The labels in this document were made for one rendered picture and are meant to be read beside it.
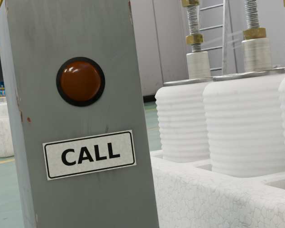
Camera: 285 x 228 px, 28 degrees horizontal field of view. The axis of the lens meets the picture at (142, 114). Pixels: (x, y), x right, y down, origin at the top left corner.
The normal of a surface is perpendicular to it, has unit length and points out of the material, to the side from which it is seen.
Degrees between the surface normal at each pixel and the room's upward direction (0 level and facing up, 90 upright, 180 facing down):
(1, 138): 90
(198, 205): 90
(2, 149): 90
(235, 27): 90
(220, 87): 58
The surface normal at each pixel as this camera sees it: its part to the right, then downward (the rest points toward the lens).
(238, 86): -0.54, -0.43
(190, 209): -0.94, 0.14
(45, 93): 0.31, 0.01
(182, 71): 0.72, -0.06
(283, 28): -0.69, 0.13
